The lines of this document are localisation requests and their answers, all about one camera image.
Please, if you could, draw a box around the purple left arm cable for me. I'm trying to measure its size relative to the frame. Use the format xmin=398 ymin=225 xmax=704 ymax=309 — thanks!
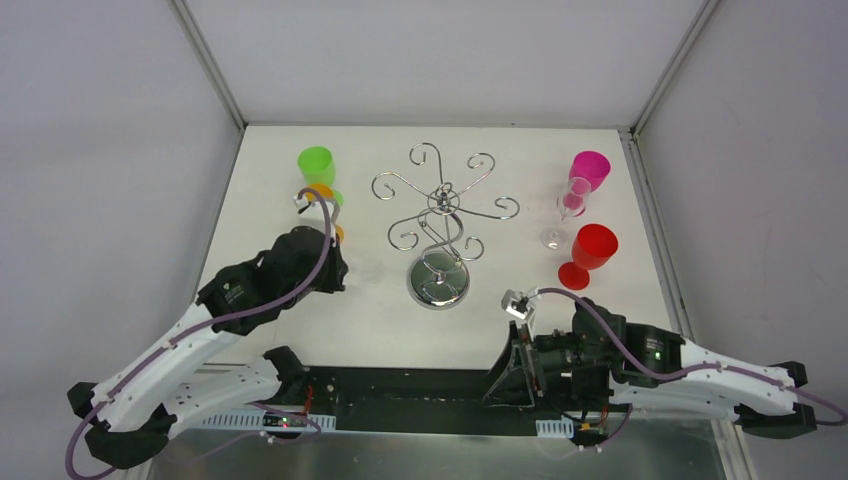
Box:
xmin=64 ymin=188 xmax=342 ymax=480

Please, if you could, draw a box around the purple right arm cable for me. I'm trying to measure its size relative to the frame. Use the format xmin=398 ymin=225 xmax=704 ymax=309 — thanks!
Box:
xmin=529 ymin=286 xmax=848 ymax=427

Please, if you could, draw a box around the red plastic wine glass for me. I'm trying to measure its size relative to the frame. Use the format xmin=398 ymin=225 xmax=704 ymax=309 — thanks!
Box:
xmin=557 ymin=223 xmax=619 ymax=290

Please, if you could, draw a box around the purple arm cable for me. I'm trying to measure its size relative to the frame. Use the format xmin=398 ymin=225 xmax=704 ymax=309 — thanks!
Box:
xmin=64 ymin=188 xmax=342 ymax=480
xmin=529 ymin=286 xmax=848 ymax=427

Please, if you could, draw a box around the green plastic wine glass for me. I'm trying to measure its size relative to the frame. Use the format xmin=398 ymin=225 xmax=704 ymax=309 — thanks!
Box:
xmin=297 ymin=146 xmax=336 ymax=190

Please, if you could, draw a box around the clear wine glass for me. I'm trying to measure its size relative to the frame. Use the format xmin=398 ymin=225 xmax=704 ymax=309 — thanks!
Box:
xmin=540 ymin=177 xmax=592 ymax=250

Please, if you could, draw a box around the magenta plastic wine glass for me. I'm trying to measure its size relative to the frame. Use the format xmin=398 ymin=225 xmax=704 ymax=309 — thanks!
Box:
xmin=564 ymin=151 xmax=611 ymax=208

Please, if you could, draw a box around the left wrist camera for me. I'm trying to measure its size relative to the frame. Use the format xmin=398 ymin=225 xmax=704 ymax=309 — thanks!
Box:
xmin=292 ymin=192 xmax=315 ymax=217

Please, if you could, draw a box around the orange plastic wine glass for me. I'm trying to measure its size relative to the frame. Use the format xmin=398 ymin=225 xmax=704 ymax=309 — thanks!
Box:
xmin=308 ymin=183 xmax=345 ymax=242

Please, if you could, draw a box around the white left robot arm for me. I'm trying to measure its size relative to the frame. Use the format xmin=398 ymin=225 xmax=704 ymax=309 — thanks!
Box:
xmin=65 ymin=224 xmax=348 ymax=479

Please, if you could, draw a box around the chrome wine glass rack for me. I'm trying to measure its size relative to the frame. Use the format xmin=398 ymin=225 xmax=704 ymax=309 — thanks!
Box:
xmin=370 ymin=142 xmax=521 ymax=311

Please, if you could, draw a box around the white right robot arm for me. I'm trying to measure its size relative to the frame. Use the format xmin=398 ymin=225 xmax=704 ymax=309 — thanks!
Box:
xmin=481 ymin=298 xmax=817 ymax=439

